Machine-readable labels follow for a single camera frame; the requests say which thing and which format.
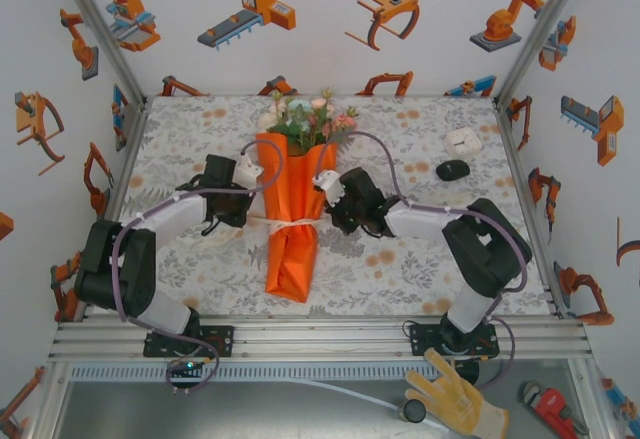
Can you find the cream ribbon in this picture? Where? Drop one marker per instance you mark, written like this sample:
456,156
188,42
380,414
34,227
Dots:
290,223

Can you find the orange wrapping paper sheet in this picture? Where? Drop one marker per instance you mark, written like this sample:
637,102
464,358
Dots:
295,259

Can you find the fake flower bouquet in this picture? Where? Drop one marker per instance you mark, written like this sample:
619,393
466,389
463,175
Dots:
300,129

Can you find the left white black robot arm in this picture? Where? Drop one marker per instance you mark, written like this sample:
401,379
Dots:
115,269

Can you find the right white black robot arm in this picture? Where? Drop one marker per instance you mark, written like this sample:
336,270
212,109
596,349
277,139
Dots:
485,249

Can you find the black computer mouse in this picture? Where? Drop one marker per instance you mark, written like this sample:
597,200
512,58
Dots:
452,171

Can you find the white square alarm clock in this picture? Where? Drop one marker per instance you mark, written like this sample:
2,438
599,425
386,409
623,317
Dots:
463,141

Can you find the small circuit board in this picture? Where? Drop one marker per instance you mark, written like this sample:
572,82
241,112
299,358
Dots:
186,370

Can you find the white plastic tube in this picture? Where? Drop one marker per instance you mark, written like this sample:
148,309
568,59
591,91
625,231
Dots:
350,393

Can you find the black round disc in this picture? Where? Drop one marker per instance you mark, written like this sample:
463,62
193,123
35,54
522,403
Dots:
470,374

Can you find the yellow work glove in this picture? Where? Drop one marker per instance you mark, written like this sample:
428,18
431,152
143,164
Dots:
460,401

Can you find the red pipe wrench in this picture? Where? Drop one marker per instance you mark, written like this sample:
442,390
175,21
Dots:
552,404

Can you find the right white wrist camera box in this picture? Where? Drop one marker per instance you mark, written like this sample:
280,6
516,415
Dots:
330,186

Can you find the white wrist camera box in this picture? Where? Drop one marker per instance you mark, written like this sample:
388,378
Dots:
247,171
330,186

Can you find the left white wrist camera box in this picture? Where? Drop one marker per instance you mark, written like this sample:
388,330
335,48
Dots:
247,171

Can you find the left aluminium side rail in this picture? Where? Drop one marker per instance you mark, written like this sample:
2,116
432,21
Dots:
122,159

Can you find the aluminium side rail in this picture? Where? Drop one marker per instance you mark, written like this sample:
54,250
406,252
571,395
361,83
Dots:
122,159
506,129

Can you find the aluminium front frame rail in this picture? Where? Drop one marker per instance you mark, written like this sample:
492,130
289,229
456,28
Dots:
325,339

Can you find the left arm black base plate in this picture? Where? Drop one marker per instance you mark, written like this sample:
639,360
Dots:
222,341

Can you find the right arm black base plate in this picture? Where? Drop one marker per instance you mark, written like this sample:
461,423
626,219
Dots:
425,339

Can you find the right aluminium side rail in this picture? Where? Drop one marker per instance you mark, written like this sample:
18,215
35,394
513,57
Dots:
506,129

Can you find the left aluminium corner post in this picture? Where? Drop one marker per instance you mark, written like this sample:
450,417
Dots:
102,29

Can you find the aluminium corner post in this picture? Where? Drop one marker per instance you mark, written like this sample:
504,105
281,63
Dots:
541,29
102,29

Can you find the right aluminium corner post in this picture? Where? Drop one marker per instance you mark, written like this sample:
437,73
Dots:
541,29

